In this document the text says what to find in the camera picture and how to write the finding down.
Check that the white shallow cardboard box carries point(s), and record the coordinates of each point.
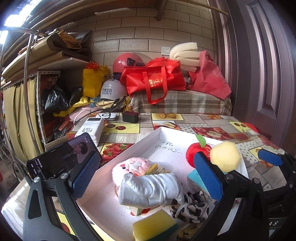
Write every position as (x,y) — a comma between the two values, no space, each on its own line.
(163,146)

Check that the red plush apple toy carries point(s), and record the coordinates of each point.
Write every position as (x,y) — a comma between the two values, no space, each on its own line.
(200,146)

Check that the cream folded foam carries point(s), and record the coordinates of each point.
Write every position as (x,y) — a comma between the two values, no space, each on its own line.
(188,56)

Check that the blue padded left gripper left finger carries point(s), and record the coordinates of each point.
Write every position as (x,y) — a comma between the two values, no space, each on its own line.
(41,222)

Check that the red paper bag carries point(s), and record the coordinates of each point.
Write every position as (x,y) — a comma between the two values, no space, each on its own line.
(208,78)

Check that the brown wooden door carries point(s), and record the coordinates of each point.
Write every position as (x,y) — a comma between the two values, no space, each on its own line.
(256,54)

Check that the red tote bag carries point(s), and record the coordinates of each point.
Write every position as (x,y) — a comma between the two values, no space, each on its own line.
(156,78)

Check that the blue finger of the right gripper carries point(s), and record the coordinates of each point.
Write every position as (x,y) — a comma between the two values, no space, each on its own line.
(270,157)

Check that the black smartphone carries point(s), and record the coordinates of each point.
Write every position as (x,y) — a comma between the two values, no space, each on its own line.
(61,159)

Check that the black plastic bag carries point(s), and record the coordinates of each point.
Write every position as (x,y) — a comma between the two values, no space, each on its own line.
(56,99)

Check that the yellow shopping bag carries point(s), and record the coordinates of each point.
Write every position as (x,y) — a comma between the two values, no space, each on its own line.
(94,75)

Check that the black white patterned cloth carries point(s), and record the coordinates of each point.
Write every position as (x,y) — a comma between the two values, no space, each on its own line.
(195,209)

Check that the black power adapter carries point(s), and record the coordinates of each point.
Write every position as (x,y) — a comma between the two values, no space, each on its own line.
(130,117)

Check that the metal storage shelf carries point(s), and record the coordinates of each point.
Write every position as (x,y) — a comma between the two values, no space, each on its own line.
(25,79)

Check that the yellow hexagonal sponge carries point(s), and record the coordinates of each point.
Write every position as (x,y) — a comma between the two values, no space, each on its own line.
(226,156)

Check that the yellow green rectangular sponge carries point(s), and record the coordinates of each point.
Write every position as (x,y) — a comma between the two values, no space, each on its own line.
(157,226)

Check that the plaid covered bench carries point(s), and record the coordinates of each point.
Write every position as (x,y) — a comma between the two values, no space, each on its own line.
(188,102)

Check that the white power bank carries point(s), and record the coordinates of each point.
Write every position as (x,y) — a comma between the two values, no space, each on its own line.
(94,127)

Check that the white cloth glove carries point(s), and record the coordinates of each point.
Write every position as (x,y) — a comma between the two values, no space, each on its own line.
(150,190)

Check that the yellow snack packet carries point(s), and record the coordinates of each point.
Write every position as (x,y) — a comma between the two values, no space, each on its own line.
(156,169)

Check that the pink plush toy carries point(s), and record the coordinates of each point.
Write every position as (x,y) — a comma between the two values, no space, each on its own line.
(136,165)

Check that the teal tissue pack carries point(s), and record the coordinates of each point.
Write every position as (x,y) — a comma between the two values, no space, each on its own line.
(195,182)

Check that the white helmet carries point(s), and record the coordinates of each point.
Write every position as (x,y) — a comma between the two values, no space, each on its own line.
(112,89)

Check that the fruit pattern tablecloth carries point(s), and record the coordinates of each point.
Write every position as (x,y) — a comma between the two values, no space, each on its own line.
(218,127)

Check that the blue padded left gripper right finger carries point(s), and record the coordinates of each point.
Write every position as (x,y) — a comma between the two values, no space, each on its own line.
(251,219)

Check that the pink helmet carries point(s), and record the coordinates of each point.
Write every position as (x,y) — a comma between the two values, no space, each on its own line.
(127,60)

